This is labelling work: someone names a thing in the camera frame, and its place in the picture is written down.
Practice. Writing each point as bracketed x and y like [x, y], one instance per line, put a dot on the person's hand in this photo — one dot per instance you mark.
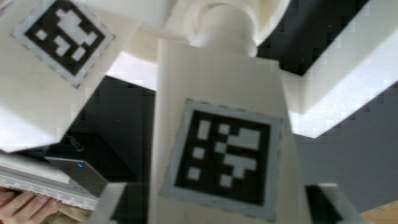
[26, 207]

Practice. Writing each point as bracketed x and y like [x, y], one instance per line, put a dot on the white stool leg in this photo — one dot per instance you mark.
[227, 177]
[61, 41]

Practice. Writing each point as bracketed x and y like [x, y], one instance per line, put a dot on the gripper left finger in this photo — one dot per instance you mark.
[123, 204]

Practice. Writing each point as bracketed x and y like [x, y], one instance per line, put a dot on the silver laptop computer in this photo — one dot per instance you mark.
[31, 175]

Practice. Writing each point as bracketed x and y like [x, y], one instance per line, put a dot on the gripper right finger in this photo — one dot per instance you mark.
[331, 208]

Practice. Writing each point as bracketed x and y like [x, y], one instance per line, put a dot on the white round stool seat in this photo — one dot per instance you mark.
[221, 24]

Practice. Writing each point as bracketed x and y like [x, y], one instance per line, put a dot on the white right barrier wall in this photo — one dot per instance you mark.
[353, 73]

